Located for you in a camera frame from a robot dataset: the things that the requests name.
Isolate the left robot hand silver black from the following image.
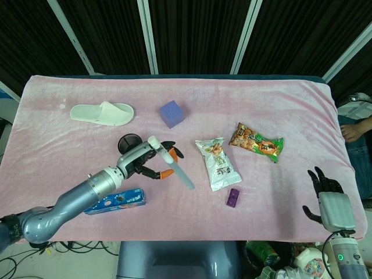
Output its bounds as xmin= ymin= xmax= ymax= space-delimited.
xmin=116 ymin=141 xmax=184 ymax=181

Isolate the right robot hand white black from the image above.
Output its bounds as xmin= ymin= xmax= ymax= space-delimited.
xmin=302 ymin=166 xmax=357 ymax=233

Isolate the black orange white tool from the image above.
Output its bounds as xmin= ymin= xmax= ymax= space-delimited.
xmin=146 ymin=135 xmax=196 ymax=191

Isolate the bystander bare forearm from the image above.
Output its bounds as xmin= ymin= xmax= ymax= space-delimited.
xmin=341 ymin=119 xmax=372 ymax=144

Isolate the blue cookie box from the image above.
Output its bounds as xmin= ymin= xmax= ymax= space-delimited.
xmin=84 ymin=187 xmax=147 ymax=216

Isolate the bystander blue jeans leg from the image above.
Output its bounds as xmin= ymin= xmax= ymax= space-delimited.
xmin=337 ymin=115 xmax=372 ymax=201

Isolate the white slipper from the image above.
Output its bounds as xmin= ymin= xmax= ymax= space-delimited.
xmin=69 ymin=101 xmax=135 ymax=127

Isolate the white toy with coloured dots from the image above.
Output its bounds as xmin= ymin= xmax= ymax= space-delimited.
xmin=292 ymin=248 xmax=326 ymax=277

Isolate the blue-purple foam cube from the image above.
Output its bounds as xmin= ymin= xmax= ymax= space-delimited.
xmin=159 ymin=100 xmax=185 ymax=130

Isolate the green package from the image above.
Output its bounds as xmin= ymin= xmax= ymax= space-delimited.
xmin=246 ymin=241 xmax=280 ymax=266

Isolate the white snack bag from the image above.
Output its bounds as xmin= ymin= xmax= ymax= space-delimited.
xmin=194 ymin=137 xmax=243 ymax=192

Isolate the pink plush cloth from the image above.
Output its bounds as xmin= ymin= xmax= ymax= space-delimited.
xmin=0 ymin=74 xmax=368 ymax=244

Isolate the small purple block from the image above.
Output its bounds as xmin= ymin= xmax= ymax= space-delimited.
xmin=225 ymin=188 xmax=242 ymax=209

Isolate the white plaid fabric item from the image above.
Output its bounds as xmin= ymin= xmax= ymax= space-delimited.
xmin=338 ymin=92 xmax=372 ymax=119

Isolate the orange green snack bag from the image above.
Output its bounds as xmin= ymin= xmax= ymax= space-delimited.
xmin=228 ymin=121 xmax=284 ymax=164

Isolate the grey-blue robot torso base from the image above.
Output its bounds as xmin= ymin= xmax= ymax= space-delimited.
xmin=116 ymin=241 xmax=242 ymax=279

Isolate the black floor cable bundle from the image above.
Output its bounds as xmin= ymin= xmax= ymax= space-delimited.
xmin=28 ymin=240 xmax=120 ymax=257

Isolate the white partition frame post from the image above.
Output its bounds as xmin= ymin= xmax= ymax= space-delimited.
xmin=321 ymin=22 xmax=372 ymax=83
xmin=0 ymin=80 xmax=22 ymax=103
xmin=231 ymin=0 xmax=263 ymax=75
xmin=136 ymin=0 xmax=159 ymax=75
xmin=47 ymin=0 xmax=96 ymax=75

